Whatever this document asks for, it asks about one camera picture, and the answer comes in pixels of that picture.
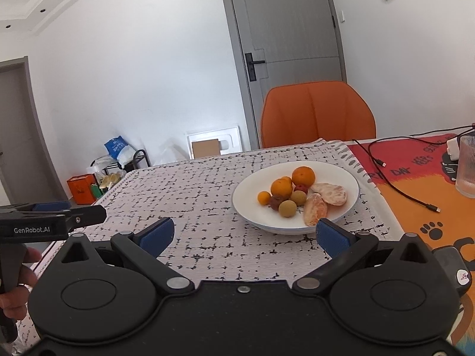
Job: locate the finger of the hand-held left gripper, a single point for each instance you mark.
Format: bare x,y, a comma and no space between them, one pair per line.
52,206
85,215

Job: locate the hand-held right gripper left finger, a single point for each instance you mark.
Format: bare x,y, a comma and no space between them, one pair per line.
157,236

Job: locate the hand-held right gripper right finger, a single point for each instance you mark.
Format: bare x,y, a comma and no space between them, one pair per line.
332,237

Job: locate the pale peeled citrus piece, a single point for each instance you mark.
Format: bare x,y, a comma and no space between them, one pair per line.
329,193

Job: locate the small brown round fruit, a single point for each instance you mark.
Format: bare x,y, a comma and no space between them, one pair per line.
287,208
298,197

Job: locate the small red fruit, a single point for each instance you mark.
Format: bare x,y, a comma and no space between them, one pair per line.
300,188

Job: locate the reddish brown small fruit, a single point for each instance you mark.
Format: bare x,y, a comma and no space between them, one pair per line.
275,203

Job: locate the orange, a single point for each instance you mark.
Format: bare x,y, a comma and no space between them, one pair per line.
282,188
303,176

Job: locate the white plate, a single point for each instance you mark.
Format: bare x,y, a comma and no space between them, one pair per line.
252,207

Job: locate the person's left hand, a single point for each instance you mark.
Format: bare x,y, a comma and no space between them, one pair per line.
22,296

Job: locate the orange paper bag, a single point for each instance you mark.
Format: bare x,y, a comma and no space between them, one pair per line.
79,190

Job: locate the green bag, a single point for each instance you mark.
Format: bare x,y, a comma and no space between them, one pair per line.
97,191

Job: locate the orange peeled citrus piece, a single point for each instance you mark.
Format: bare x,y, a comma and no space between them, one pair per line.
314,210

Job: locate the pair of yellow slippers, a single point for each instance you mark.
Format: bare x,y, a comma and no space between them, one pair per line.
110,180

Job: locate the patterned white tablecloth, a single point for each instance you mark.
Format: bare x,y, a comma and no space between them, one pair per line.
204,200

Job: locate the blue and white bag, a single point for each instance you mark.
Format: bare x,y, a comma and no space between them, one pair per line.
118,149

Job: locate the small kumquat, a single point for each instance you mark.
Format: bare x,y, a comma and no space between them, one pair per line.
264,197

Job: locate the black shoe rack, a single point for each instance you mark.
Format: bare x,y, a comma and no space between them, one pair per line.
140,154

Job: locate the grey side door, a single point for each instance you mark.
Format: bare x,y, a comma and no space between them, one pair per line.
16,129

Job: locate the red and orange printed mat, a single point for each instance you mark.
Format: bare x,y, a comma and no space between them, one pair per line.
408,178

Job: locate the brown cardboard sheet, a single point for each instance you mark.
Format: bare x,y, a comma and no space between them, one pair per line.
206,149

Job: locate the black box with round sticker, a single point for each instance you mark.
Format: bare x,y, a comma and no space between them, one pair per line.
451,263

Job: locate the orange chair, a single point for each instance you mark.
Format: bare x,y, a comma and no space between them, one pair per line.
319,115

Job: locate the white framed board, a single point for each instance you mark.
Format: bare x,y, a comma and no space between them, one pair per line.
232,135

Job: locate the white charger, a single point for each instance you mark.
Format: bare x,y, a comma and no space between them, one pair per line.
454,149

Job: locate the ribbed clear glass cup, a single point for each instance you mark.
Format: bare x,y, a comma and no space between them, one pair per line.
467,167

